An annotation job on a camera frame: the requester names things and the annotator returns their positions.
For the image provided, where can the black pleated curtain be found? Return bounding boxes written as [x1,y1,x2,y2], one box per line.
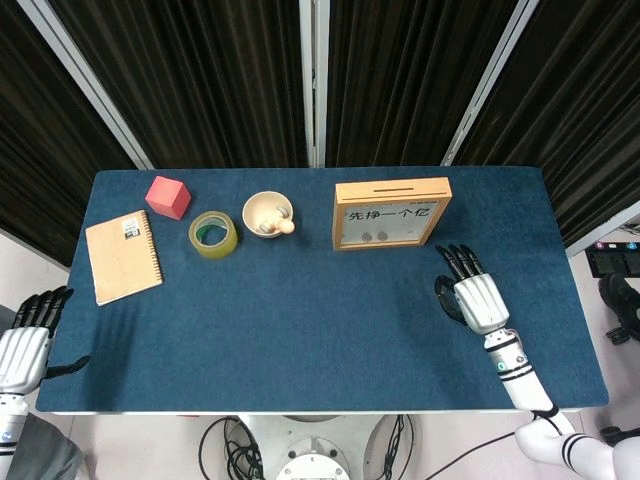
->
[325,0,519,168]
[47,0,309,170]
[452,0,640,249]
[0,0,139,271]

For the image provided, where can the black device with stickers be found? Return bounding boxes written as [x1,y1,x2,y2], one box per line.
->
[584,239,640,279]

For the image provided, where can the black shoe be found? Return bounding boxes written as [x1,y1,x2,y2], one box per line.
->
[599,273,640,327]

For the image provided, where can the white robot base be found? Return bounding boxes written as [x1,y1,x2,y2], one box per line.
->
[238,412,384,480]

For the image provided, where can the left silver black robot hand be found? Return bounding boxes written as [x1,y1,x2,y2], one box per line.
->
[0,287,92,394]

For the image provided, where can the beige ribbed bowl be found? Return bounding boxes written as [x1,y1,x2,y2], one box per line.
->
[242,191,296,240]

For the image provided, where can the black cable bundle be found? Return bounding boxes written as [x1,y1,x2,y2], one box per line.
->
[373,413,417,480]
[198,414,267,480]

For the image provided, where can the yellow packing tape roll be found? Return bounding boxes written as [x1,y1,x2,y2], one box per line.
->
[188,210,240,260]

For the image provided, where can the beige spiral notebook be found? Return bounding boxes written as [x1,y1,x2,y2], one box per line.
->
[84,209,165,307]

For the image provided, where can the grey trouser leg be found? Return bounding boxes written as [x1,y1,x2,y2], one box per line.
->
[0,303,87,480]

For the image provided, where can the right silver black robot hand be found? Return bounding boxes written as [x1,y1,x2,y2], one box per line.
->
[433,243,512,334]

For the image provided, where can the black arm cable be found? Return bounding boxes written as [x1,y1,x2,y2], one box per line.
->
[428,407,564,480]

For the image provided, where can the grey partition post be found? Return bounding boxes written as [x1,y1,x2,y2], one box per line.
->
[441,0,540,167]
[567,199,640,257]
[14,0,155,170]
[298,0,331,169]

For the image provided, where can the wooden coin bank box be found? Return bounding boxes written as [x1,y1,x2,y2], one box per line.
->
[333,176,454,253]

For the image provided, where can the blue table cloth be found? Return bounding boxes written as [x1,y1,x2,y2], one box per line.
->
[34,167,610,414]

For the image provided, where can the pink foam cube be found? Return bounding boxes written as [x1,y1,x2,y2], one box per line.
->
[144,175,193,221]

